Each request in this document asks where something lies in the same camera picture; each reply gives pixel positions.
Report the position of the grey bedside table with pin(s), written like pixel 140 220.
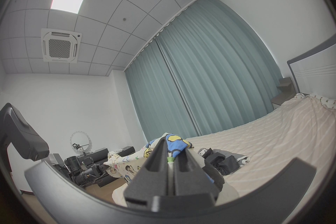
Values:
pixel 284 91

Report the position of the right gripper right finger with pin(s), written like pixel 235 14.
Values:
pixel 190 178

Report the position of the white ceiling air conditioner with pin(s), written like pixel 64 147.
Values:
pixel 61 45

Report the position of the white curtain rail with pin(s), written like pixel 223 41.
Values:
pixel 162 30

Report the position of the black low cabinet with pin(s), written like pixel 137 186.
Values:
pixel 115 152

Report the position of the round white framed mirror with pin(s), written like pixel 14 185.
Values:
pixel 80 141

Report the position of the bed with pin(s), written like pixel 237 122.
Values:
pixel 262 139

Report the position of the white printed pillow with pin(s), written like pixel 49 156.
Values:
pixel 324 101

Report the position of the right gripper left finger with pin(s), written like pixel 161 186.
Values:
pixel 153 178

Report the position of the pile of clothes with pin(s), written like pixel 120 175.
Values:
pixel 223 164

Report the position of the blue-green curtain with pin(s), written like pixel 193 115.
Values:
pixel 217 65
pixel 157 86

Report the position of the white printed pyjama top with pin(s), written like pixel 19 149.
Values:
pixel 126 164

